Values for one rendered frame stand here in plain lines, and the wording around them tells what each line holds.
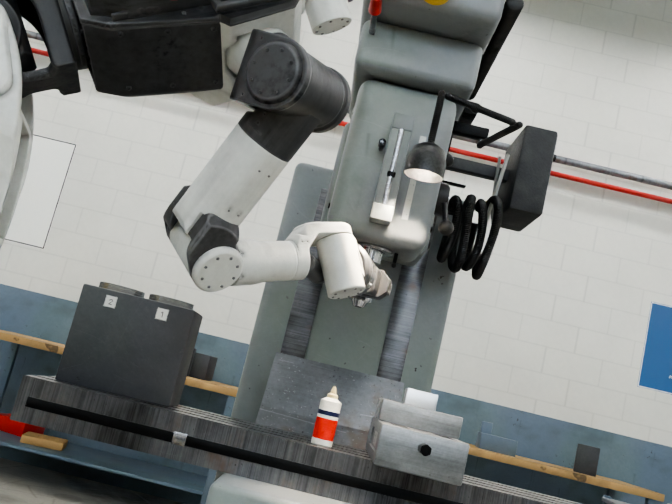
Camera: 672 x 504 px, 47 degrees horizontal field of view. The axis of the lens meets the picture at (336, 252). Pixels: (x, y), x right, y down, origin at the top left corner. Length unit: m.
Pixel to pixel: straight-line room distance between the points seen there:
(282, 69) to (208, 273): 0.31
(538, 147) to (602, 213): 4.40
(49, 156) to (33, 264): 0.84
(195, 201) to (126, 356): 0.50
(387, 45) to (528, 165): 0.50
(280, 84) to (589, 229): 5.30
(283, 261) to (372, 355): 0.72
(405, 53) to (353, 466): 0.78
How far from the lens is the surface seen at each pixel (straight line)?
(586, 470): 5.35
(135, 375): 1.50
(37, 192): 6.27
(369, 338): 1.88
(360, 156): 1.48
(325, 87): 1.04
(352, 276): 1.26
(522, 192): 1.82
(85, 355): 1.52
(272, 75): 1.01
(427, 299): 1.91
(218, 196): 1.07
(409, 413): 1.43
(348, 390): 1.85
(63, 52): 1.12
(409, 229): 1.46
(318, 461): 1.40
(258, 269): 1.18
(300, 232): 1.25
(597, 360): 6.07
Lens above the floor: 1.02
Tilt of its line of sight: 10 degrees up
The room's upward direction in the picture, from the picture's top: 14 degrees clockwise
